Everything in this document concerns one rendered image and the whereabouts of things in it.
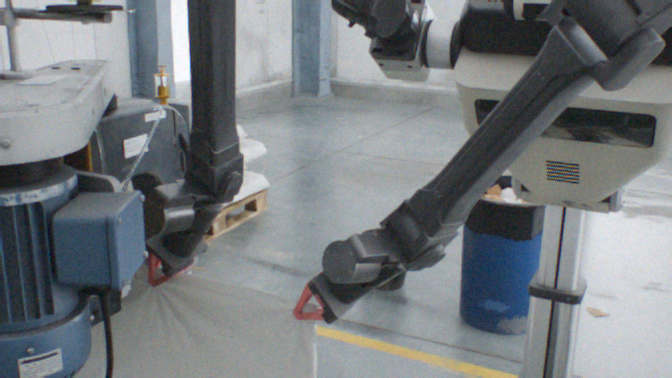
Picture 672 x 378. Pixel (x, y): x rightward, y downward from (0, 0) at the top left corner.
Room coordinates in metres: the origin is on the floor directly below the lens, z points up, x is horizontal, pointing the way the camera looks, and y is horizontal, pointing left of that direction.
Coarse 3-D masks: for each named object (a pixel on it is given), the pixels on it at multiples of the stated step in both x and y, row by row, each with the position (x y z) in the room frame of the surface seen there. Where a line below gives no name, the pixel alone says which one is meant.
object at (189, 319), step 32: (160, 288) 1.08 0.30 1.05; (192, 288) 1.05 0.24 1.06; (224, 288) 1.02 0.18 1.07; (128, 320) 1.10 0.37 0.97; (160, 320) 1.08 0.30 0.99; (192, 320) 1.05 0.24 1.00; (224, 320) 1.02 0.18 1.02; (256, 320) 1.00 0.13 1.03; (288, 320) 0.97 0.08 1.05; (96, 352) 1.14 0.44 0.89; (128, 352) 1.11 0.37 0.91; (160, 352) 1.08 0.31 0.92; (192, 352) 1.05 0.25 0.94; (224, 352) 1.02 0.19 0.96; (256, 352) 1.00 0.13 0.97; (288, 352) 0.98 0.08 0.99
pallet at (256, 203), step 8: (256, 192) 4.61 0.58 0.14; (264, 192) 4.65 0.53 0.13; (240, 200) 4.41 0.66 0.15; (248, 200) 4.45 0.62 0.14; (256, 200) 4.55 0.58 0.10; (264, 200) 4.64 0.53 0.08; (224, 208) 4.24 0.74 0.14; (232, 208) 4.27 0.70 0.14; (248, 208) 4.58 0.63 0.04; (256, 208) 4.55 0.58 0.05; (264, 208) 4.64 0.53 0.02; (224, 216) 4.18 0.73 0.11; (240, 216) 4.45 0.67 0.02; (248, 216) 4.46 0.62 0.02; (216, 224) 4.11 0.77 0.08; (224, 224) 4.18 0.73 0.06; (232, 224) 4.29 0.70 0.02; (208, 232) 4.08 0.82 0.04; (216, 232) 4.10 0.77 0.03; (208, 240) 4.01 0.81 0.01
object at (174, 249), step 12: (156, 240) 1.04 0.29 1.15; (168, 240) 1.04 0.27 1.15; (180, 240) 1.03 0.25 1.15; (192, 240) 1.03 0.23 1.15; (156, 252) 1.02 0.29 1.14; (168, 252) 1.03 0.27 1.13; (180, 252) 1.03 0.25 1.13; (192, 252) 1.05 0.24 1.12; (204, 252) 1.10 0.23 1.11; (168, 264) 1.01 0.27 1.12; (180, 264) 1.02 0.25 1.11
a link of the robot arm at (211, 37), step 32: (192, 0) 0.89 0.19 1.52; (224, 0) 0.90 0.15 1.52; (192, 32) 0.91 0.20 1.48; (224, 32) 0.92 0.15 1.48; (192, 64) 0.94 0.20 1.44; (224, 64) 0.94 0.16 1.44; (192, 96) 0.97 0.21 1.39; (224, 96) 0.96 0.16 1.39; (192, 128) 0.99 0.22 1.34; (224, 128) 0.98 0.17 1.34; (192, 160) 1.02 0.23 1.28; (224, 160) 1.00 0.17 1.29
